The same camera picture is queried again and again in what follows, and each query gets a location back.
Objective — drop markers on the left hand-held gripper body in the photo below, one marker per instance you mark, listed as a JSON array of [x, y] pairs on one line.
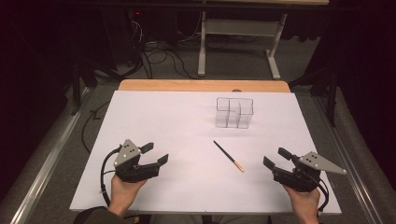
[[132, 172]]

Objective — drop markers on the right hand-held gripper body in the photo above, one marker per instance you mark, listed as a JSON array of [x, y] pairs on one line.
[[299, 179]]

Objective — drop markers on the black pencil with orange end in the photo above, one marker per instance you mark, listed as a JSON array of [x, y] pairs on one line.
[[229, 156]]

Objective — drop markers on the clear acrylic divided holder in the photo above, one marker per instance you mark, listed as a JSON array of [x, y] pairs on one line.
[[235, 113]]

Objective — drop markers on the person's left hand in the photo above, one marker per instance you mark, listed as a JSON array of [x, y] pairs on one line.
[[123, 194]]

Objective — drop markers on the person's right hand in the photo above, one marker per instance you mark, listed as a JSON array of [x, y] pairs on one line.
[[305, 203]]

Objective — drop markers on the white board table cover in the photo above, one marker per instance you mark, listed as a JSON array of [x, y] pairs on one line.
[[174, 130]]

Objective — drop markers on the black metal stand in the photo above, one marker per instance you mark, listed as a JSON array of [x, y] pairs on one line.
[[332, 99], [76, 90]]

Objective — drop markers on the wooden table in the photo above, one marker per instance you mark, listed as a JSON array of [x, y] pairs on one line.
[[186, 85]]

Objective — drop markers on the dark computer case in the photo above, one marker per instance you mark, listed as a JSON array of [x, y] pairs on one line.
[[121, 40]]

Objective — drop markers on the aluminium floor rail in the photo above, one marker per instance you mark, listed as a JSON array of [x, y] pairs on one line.
[[348, 161], [46, 161]]

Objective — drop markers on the white metal desk frame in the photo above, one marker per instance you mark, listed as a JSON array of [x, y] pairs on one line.
[[243, 27]]

